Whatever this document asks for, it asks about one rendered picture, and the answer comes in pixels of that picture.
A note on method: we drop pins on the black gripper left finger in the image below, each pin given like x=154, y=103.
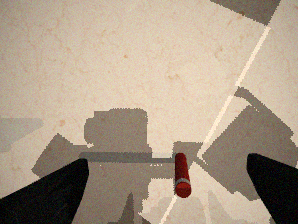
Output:
x=53, y=199

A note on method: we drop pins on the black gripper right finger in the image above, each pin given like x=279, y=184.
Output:
x=277, y=186

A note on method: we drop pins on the dark red peg with grey band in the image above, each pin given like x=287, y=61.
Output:
x=182, y=180

